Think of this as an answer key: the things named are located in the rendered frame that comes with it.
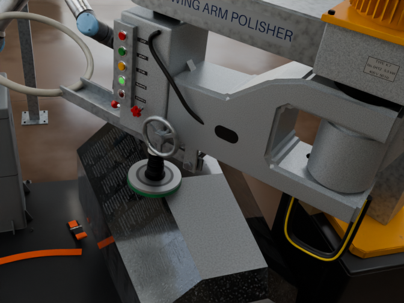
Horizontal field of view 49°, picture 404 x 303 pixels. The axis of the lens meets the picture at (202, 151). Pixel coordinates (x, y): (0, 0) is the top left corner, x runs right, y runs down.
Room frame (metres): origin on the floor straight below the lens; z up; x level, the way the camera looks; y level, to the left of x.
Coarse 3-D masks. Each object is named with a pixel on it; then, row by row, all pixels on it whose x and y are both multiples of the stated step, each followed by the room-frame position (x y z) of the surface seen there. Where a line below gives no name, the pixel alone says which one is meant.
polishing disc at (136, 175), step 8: (144, 160) 1.45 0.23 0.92; (136, 168) 1.39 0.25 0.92; (144, 168) 1.39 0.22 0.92; (168, 168) 1.42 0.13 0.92; (176, 168) 1.42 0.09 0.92; (128, 176) 1.33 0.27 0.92; (136, 176) 1.34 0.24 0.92; (144, 176) 1.34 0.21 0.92; (168, 176) 1.37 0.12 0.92; (176, 176) 1.37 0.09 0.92; (136, 184) 1.29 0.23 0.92; (144, 184) 1.30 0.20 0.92; (152, 184) 1.30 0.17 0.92; (160, 184) 1.31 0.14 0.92; (168, 184) 1.32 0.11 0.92; (176, 184) 1.33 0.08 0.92; (144, 192) 1.26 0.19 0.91; (152, 192) 1.26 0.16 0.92; (160, 192) 1.27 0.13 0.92
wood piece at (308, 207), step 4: (300, 200) 1.49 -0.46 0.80; (304, 204) 1.46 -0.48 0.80; (308, 204) 1.44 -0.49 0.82; (304, 208) 1.46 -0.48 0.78; (308, 208) 1.44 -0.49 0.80; (312, 208) 1.42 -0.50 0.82; (316, 208) 1.43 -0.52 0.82; (308, 212) 1.43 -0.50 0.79; (312, 212) 1.42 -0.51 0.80; (316, 212) 1.44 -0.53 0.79; (320, 212) 1.45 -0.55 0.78
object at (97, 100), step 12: (84, 84) 1.61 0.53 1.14; (96, 84) 1.59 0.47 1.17; (72, 96) 1.49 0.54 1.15; (84, 96) 1.55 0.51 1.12; (96, 96) 1.57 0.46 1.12; (108, 96) 1.55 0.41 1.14; (84, 108) 1.46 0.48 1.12; (96, 108) 1.43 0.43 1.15; (108, 108) 1.49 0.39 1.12; (108, 120) 1.40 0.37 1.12; (132, 132) 1.35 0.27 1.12; (156, 144) 1.28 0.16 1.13; (168, 144) 1.27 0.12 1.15; (180, 156) 1.24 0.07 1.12
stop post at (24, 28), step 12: (24, 24) 2.94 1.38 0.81; (24, 36) 2.93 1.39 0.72; (24, 48) 2.93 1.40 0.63; (24, 60) 2.93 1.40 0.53; (24, 72) 2.92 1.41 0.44; (36, 84) 2.98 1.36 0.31; (36, 96) 2.95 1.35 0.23; (36, 108) 2.94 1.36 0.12; (24, 120) 2.90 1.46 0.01; (36, 120) 2.93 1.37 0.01
